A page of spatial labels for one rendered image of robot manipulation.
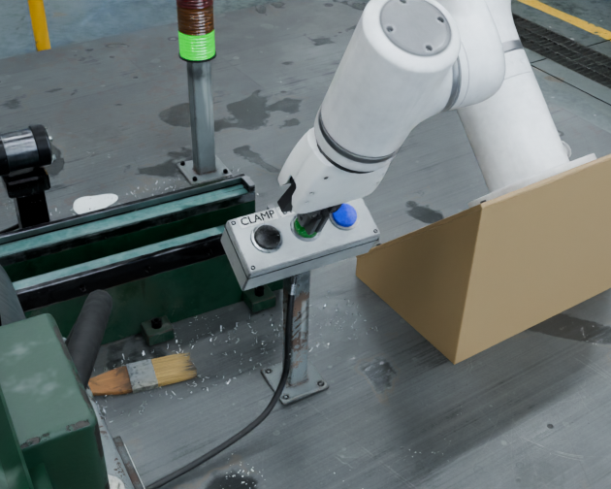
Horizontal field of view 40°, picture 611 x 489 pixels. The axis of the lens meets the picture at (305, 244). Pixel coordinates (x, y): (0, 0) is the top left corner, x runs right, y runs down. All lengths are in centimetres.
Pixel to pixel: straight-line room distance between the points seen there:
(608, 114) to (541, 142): 258
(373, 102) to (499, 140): 53
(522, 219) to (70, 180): 84
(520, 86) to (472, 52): 48
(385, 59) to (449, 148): 102
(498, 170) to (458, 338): 24
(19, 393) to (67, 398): 2
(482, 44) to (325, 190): 21
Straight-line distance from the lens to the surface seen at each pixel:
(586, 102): 386
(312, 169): 80
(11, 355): 46
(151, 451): 108
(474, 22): 77
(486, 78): 76
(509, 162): 121
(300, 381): 114
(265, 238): 94
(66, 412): 42
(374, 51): 67
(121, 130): 174
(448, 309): 116
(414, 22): 69
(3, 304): 83
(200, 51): 144
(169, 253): 117
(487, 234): 107
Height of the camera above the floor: 162
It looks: 36 degrees down
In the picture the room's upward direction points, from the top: 2 degrees clockwise
